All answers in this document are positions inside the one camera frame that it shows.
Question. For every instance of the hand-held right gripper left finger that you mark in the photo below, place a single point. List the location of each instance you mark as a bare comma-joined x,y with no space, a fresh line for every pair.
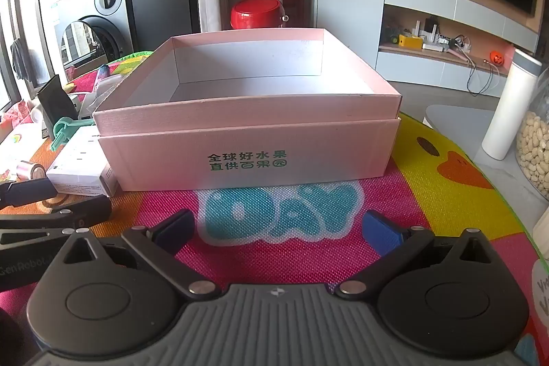
178,231

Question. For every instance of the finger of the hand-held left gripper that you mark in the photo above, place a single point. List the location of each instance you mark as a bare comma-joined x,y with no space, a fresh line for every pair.
30,192
85,211

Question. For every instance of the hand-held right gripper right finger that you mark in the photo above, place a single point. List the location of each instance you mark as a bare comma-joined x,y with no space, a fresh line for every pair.
381,233

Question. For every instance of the pink cardboard box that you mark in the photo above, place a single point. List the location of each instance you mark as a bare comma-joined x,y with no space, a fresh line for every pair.
257,126

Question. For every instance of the blue pink gradient bottle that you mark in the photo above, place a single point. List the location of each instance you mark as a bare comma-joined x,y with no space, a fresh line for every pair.
103,76

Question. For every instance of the silver cylinder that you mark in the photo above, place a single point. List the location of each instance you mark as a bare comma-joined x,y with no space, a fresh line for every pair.
30,170

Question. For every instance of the small white carton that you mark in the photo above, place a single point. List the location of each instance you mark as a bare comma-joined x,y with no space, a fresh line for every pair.
77,179

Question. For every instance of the colourful printed blanket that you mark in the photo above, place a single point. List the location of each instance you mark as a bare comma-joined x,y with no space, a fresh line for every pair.
429,194

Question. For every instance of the green plastic clip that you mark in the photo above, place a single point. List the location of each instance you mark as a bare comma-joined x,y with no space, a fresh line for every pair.
64,130

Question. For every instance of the black flat stand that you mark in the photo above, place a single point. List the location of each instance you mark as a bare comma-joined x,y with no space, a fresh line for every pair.
55,102

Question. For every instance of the clear plastic bag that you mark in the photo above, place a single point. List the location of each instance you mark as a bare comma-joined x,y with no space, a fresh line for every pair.
101,96

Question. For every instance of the dark hanging cloth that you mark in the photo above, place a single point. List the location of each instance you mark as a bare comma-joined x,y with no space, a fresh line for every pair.
19,59

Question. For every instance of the clear jar of peanuts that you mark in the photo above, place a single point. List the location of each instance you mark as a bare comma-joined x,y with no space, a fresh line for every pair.
534,151

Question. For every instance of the white thermos bottle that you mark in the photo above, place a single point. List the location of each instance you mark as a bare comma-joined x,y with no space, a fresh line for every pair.
510,113

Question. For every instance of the grey washing machine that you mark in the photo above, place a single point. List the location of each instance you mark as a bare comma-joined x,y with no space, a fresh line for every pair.
116,27

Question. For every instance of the yellow box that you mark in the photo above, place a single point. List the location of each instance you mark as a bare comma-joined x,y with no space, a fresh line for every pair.
410,42

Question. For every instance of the green toy tractor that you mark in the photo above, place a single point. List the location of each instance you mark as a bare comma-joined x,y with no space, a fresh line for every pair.
391,35

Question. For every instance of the white router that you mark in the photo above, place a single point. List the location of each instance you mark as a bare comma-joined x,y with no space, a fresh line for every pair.
424,29

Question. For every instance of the orange pumpkin toy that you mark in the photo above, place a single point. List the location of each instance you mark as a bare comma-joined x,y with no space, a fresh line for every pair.
497,56

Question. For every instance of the red canister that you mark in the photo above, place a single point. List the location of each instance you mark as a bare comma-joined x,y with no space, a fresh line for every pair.
253,12

